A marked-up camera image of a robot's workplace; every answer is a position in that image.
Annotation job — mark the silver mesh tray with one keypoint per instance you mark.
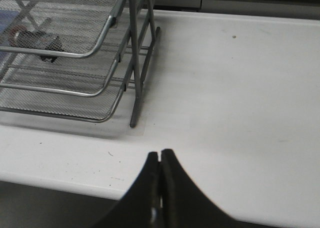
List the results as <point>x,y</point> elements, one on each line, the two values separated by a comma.
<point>81,25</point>
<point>91,109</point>
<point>84,77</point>

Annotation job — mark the red emergency stop push button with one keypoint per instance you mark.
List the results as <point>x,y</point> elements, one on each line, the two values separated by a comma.
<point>20,37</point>

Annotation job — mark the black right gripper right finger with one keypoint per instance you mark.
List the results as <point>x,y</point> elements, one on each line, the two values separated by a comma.
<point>184,204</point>

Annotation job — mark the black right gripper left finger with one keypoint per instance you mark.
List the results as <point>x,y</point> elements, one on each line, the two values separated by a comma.
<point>139,207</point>

